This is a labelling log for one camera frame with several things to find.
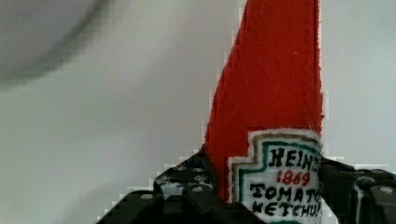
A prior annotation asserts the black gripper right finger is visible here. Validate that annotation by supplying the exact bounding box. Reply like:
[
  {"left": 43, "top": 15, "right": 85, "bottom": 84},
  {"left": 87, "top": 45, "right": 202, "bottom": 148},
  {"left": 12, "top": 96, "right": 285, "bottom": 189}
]
[{"left": 319, "top": 158, "right": 396, "bottom": 224}]

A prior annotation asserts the large lilac plate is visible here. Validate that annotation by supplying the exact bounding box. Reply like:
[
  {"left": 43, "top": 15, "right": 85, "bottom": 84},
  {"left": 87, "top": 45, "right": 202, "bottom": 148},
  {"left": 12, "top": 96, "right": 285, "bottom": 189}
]
[{"left": 1, "top": 0, "right": 113, "bottom": 89}]

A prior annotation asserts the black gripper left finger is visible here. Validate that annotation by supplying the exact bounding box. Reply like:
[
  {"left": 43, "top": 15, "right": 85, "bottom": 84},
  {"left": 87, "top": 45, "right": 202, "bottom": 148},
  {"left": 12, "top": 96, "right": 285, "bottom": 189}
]
[{"left": 96, "top": 150, "right": 265, "bottom": 224}]

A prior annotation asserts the red plush ketchup bottle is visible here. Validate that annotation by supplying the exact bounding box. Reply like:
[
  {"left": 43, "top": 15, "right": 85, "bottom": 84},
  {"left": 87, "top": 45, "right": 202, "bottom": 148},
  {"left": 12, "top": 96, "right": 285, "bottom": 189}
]
[{"left": 205, "top": 0, "right": 322, "bottom": 224}]

